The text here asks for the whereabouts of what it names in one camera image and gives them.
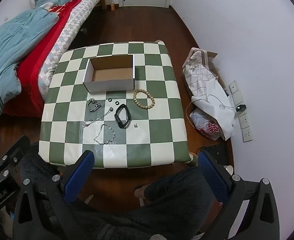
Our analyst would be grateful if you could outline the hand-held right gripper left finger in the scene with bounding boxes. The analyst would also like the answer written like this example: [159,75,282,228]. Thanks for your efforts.
[12,150,95,240]

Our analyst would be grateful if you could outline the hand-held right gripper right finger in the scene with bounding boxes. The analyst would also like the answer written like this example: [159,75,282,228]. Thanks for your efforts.
[197,151,280,240]

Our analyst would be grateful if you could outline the thin silver chain necklace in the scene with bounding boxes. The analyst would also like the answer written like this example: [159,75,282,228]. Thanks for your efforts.
[94,124,116,145]

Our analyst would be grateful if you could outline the black wristband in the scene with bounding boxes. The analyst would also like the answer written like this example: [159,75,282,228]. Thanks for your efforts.
[114,103,130,129]

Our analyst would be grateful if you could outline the chunky silver chain bracelet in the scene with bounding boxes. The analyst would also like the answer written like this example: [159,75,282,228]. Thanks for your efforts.
[86,99,101,113]

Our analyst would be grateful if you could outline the wooden bead bracelet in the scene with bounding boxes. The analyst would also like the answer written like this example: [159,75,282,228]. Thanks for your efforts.
[133,89,155,110]

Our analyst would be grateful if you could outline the cardboard box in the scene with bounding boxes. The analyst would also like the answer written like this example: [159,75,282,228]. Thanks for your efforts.
[83,54,135,93]

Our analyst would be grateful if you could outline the black object on floor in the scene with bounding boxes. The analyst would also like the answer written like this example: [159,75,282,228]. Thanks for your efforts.
[198,144,233,165]

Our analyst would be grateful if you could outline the person's dark fleece trousers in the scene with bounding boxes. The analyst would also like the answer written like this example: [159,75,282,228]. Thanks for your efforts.
[18,142,228,240]

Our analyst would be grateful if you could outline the red print plastic bag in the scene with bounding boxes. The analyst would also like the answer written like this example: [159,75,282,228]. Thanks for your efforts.
[190,107,222,140]

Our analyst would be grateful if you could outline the person's foot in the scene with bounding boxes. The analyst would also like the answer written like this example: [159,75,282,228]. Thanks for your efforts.
[134,185,147,207]

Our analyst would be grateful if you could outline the green white checkered tablecloth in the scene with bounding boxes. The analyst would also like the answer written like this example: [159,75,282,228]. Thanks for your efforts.
[38,41,193,169]

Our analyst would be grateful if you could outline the white cloth bag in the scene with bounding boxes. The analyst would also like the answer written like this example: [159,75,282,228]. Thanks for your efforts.
[190,77,236,140]

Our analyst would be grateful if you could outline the light blue duvet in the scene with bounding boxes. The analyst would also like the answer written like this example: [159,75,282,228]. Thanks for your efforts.
[0,8,60,119]

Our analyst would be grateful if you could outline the floral grid tote bag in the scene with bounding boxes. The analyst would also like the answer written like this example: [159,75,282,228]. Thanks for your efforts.
[182,47,223,98]

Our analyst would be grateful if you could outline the bed with red sheet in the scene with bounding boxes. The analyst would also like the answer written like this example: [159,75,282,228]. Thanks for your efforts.
[2,0,97,117]

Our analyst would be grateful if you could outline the brown cardboard sheet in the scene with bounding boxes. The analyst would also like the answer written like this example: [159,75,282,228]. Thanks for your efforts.
[204,51,226,87]

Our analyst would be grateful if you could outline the grey white checked bedsheet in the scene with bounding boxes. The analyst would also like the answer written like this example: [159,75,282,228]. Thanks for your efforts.
[38,0,105,98]

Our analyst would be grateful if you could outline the white wall socket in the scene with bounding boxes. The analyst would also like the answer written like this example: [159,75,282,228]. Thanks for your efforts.
[242,127,253,142]
[238,113,251,130]

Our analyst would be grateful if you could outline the white charging cable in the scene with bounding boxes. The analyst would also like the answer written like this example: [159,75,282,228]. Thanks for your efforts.
[185,94,238,129]

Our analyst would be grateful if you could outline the grey wall socket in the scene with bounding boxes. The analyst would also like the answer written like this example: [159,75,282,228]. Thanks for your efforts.
[229,80,243,105]

